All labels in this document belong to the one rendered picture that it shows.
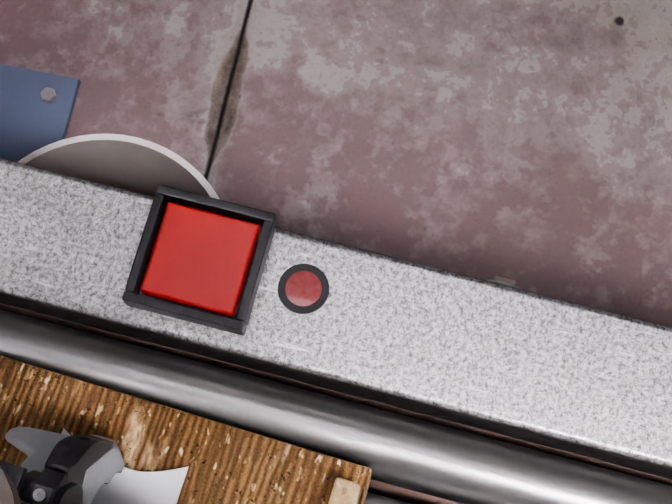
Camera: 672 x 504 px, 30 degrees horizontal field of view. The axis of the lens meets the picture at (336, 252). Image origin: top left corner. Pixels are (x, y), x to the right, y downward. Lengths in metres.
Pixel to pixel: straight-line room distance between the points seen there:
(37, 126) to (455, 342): 1.15
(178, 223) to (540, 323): 0.23
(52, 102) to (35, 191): 1.03
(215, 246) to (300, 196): 0.99
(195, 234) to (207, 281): 0.03
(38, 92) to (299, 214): 0.41
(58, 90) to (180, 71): 0.18
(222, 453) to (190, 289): 0.10
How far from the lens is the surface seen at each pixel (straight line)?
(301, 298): 0.77
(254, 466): 0.74
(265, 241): 0.76
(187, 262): 0.77
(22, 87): 1.86
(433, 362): 0.76
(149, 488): 0.73
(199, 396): 0.76
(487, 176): 1.77
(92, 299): 0.79
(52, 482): 0.61
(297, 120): 1.79
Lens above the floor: 1.67
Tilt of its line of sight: 74 degrees down
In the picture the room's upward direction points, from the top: 4 degrees counter-clockwise
